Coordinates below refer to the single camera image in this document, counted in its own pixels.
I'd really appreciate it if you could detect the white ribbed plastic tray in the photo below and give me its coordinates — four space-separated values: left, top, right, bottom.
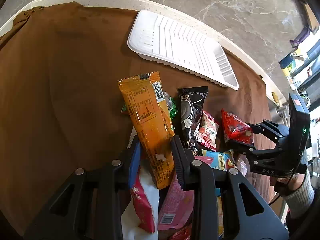
127 10 239 90

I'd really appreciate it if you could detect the pink wafer packet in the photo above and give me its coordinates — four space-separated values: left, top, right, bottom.
157 155 215 231

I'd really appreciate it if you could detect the blue yellow cake packet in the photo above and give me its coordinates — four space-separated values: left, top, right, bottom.
216 189 223 239

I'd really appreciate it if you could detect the brown tablecloth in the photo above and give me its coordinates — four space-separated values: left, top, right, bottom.
1 2 271 235

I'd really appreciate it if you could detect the cluttered shelf unit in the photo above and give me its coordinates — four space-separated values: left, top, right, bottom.
271 0 320 160

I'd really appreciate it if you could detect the orange snack bar packet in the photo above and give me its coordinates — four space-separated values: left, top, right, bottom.
118 72 175 190

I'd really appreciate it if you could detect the green clear seed packet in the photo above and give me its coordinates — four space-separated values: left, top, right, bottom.
122 87 176 131

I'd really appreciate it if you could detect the panda cartoon snack packet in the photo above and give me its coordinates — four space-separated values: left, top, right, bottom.
202 150 236 171

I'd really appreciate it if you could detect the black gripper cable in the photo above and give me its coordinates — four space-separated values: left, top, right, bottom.
268 172 298 205

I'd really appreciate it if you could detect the red chocolate ball packet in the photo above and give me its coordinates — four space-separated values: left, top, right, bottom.
221 109 253 145

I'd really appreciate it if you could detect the small red foil packet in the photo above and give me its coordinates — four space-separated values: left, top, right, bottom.
168 224 192 240

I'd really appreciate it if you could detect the black cookie snack packet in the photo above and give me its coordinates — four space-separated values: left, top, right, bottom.
177 86 209 155

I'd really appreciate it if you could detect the right hand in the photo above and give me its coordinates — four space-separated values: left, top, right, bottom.
270 173 305 191

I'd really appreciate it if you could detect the grey right sleeve forearm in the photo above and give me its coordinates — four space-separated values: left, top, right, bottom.
283 170 315 219

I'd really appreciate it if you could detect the white red large snack packet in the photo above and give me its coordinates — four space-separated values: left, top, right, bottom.
120 126 161 240

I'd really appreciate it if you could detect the red white fruit candy packet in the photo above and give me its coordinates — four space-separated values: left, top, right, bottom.
196 111 219 151

